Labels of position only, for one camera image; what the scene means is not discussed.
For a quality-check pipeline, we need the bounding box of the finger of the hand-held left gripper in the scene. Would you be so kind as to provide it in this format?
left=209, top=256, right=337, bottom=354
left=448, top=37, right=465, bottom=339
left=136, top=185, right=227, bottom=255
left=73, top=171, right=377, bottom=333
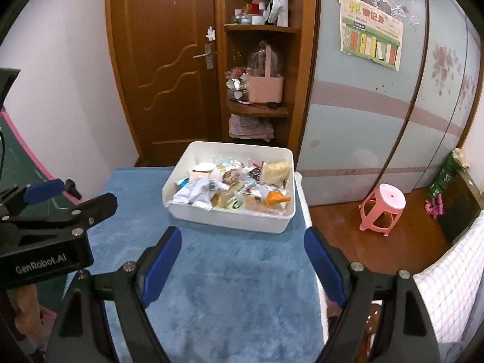
left=0, top=192, right=119, bottom=240
left=0, top=178, right=82, bottom=221

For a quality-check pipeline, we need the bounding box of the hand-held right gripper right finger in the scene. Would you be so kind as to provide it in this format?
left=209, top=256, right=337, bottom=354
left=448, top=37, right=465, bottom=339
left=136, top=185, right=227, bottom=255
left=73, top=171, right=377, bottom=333
left=303, top=226, right=443, bottom=363

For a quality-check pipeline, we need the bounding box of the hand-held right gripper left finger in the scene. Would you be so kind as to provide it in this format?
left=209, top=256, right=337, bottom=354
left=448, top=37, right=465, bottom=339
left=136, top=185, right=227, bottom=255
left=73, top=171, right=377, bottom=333
left=45, top=226, right=183, bottom=363

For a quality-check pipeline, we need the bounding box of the white plastic bin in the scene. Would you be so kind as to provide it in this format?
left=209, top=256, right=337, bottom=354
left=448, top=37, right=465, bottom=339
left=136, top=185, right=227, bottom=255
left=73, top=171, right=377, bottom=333
left=162, top=141, right=296, bottom=234

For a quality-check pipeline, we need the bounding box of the pile of snack packets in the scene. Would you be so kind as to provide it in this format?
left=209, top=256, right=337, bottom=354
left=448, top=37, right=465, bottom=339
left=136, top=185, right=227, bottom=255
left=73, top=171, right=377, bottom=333
left=172, top=155, right=293, bottom=216

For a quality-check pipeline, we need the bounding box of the person's left forearm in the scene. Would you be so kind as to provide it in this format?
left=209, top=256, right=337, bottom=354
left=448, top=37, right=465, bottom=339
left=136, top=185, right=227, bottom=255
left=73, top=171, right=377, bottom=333
left=13, top=285, right=44, bottom=352

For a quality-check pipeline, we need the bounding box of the blue fuzzy mat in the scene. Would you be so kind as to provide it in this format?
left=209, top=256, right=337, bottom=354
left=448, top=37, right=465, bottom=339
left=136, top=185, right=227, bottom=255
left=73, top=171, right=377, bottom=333
left=66, top=166, right=326, bottom=363

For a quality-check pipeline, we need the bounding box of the pink plastic stool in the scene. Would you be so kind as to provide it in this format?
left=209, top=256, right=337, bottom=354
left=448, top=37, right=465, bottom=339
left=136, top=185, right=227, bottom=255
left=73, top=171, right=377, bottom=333
left=359, top=183, right=406, bottom=237

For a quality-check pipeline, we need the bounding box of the white checked cloth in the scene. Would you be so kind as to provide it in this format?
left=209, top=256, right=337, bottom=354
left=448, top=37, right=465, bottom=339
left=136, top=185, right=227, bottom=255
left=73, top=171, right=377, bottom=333
left=413, top=212, right=484, bottom=345

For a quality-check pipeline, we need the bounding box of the dark framed board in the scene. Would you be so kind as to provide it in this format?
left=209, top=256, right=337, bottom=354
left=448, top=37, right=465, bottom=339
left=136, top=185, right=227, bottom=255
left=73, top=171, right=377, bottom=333
left=439, top=169, right=484, bottom=244

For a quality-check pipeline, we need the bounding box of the pale blue sliding wardrobe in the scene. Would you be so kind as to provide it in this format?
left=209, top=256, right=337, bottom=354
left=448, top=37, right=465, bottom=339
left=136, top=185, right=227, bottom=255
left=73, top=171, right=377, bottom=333
left=295, top=0, right=484, bottom=207

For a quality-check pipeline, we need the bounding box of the green bag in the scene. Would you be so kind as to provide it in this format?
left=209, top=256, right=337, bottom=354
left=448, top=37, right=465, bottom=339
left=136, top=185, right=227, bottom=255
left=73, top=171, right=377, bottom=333
left=429, top=148, right=469, bottom=197

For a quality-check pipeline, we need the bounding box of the pink folded cloth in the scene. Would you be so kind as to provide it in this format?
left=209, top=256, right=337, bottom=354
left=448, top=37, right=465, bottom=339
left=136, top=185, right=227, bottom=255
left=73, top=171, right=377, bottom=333
left=229, top=115, right=275, bottom=139

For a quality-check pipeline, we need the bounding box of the brown wooden door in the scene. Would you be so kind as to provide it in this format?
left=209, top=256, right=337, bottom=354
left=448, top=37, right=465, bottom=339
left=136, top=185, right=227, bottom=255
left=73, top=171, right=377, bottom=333
left=105, top=0, right=224, bottom=167

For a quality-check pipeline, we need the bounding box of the red comb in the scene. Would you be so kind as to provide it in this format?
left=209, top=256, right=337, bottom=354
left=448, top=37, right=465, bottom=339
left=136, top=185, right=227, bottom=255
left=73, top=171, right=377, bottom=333
left=228, top=97, right=265, bottom=109

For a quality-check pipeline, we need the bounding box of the wooden corner shelf unit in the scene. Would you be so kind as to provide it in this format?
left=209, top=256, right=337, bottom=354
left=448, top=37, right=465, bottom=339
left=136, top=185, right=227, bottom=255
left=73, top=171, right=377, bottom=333
left=214, top=0, right=321, bottom=163

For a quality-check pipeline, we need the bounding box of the pink basket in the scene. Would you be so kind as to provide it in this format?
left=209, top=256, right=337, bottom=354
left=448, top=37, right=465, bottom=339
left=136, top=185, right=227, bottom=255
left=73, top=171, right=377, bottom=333
left=247, top=44, right=284, bottom=103

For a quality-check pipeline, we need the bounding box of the pile of shiny wrappers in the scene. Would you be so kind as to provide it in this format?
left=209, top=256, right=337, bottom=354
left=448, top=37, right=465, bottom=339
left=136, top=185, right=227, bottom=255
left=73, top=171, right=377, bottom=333
left=225, top=67, right=250, bottom=101

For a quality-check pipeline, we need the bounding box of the clear plastic bag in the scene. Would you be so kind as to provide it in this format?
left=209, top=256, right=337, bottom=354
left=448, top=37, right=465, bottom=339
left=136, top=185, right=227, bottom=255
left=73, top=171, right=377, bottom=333
left=247, top=41, right=282, bottom=77

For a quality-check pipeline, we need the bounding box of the cluster of toiletry bottles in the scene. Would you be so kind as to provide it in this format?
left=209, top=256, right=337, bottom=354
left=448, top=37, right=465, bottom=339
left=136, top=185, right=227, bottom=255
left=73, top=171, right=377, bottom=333
left=231, top=0, right=290, bottom=27

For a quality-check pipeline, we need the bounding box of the metal door handle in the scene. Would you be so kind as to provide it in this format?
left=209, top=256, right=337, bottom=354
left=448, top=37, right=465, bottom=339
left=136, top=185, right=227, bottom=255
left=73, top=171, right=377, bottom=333
left=193, top=44, right=214, bottom=70

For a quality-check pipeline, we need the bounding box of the wall poster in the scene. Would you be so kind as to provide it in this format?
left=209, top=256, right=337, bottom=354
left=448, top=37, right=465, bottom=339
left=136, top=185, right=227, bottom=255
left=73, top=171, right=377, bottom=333
left=338, top=0, right=404, bottom=72

